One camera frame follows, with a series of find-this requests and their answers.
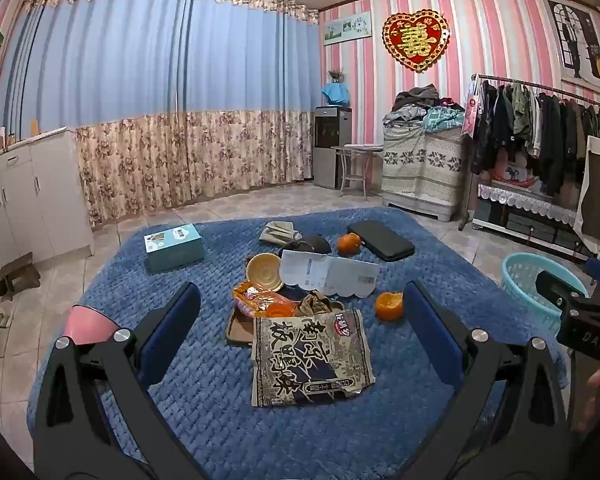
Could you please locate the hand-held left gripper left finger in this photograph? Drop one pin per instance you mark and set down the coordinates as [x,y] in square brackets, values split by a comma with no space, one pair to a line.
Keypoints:
[172,330]

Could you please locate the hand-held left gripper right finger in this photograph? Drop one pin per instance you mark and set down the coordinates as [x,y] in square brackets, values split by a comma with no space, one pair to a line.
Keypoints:
[432,335]

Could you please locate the teal plastic basket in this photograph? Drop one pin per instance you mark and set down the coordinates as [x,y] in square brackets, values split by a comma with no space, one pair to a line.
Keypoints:
[520,280]

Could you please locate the orange peel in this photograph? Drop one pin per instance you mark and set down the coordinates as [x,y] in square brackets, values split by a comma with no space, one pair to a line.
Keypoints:
[389,307]
[349,244]

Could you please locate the orange snack wrapper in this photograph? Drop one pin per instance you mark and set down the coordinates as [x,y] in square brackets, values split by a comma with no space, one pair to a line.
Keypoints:
[260,300]

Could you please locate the beige paper bowl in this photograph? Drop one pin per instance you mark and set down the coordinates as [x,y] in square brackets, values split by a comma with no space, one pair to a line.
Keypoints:
[264,272]

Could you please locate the white paper leaflet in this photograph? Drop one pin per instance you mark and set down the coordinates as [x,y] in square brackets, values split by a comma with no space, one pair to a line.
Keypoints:
[340,272]

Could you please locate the brown wrapper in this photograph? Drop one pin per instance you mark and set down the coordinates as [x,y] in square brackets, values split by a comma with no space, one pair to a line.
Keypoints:
[317,304]

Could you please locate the large printed snack bag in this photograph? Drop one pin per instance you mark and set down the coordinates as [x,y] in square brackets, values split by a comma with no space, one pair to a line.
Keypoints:
[310,360]

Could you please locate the beige cloth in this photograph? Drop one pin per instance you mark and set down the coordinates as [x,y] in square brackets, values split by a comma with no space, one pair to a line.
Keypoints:
[277,234]

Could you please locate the dark bag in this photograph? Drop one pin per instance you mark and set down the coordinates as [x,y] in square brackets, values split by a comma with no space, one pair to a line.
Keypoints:
[310,245]

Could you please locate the person's right hand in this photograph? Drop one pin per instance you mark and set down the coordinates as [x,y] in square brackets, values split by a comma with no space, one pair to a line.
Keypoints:
[595,395]

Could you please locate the brown phone case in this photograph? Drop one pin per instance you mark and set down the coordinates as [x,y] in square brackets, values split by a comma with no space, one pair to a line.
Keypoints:
[240,332]

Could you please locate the teal cardboard box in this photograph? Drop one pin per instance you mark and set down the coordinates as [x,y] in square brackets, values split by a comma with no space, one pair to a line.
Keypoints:
[175,250]

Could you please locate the blue woven blanket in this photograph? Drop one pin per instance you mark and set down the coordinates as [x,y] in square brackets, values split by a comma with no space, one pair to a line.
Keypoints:
[190,410]

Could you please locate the pink mug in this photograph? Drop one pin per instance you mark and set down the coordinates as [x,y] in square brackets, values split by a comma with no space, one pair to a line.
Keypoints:
[87,322]

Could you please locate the low cabinet with lace cloth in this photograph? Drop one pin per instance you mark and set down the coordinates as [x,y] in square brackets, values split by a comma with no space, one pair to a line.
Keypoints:
[525,200]

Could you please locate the black flat case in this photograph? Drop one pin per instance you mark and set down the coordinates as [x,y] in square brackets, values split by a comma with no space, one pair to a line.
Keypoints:
[382,240]

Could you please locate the row of hanging clothes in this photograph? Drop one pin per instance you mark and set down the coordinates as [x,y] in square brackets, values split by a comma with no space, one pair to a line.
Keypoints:
[545,130]

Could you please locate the small wooden stool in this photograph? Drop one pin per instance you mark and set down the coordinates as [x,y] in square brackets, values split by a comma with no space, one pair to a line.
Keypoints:
[15,275]

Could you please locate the chest under patterned cloth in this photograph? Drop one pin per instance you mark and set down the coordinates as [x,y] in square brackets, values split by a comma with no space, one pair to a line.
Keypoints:
[420,165]

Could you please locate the pink hanging bag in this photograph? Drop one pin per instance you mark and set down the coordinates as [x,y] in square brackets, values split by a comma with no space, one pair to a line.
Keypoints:
[471,110]

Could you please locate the white cabinet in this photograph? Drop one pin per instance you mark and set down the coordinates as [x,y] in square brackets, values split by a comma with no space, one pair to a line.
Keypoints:
[25,200]

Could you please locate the small metal table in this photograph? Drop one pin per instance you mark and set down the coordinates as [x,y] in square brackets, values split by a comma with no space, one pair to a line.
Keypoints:
[357,149]

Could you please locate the metal clothes rack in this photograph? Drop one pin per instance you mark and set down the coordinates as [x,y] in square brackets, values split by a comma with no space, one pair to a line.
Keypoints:
[510,81]

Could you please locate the grey water dispenser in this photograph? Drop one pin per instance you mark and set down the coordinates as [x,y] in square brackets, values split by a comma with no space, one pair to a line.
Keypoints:
[330,150]

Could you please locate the pile of clothes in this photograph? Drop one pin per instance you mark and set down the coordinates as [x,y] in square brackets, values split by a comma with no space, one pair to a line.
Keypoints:
[417,100]

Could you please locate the blue and floral curtain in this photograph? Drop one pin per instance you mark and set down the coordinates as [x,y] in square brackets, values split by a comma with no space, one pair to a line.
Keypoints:
[155,85]

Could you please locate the blue cover on dispenser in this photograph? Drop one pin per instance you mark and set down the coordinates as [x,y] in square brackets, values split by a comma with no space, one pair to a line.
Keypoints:
[336,92]

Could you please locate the small potted plant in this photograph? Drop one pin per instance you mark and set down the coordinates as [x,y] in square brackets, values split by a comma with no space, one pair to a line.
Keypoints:
[336,75]

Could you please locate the framed wall poster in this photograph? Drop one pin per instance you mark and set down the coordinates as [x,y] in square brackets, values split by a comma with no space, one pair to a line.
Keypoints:
[577,40]

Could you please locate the red heart wall decoration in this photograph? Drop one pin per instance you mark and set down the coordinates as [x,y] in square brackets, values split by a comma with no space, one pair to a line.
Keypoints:
[416,40]

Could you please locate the wall picture with clock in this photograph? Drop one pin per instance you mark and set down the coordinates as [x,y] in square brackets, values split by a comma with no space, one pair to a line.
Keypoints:
[347,27]

